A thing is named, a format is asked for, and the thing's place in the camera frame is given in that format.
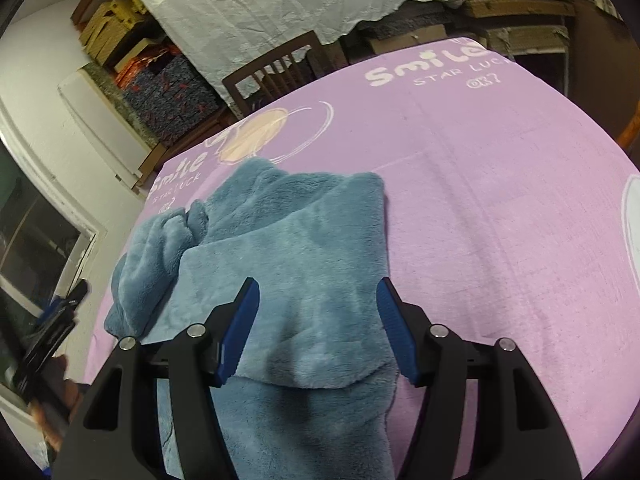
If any stack of yellow cardboard boxes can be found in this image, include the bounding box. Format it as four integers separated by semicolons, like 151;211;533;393
80;0;151;66

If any white framed window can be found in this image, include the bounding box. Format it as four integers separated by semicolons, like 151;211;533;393
0;105;108;411

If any person's left hand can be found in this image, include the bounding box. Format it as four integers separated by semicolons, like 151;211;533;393
32;355;85;453

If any dark wooden chair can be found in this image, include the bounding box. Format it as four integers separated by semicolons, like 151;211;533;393
221;30;326;118

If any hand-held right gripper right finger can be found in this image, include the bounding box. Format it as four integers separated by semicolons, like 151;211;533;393
376;277;583;480

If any blue fleece garment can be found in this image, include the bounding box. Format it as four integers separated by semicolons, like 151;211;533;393
104;157;401;480

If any pink printed blanket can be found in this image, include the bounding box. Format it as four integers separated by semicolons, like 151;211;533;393
82;35;640;480

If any stack of tan cardboard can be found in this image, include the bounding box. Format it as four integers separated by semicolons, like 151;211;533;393
460;0;576;56

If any white panel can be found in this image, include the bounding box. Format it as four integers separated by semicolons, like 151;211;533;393
57;70;151;186

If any white lace cloth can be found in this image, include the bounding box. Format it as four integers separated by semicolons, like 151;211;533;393
110;0;571;96

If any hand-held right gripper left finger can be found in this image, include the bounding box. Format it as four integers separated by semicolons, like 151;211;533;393
60;277;261;480

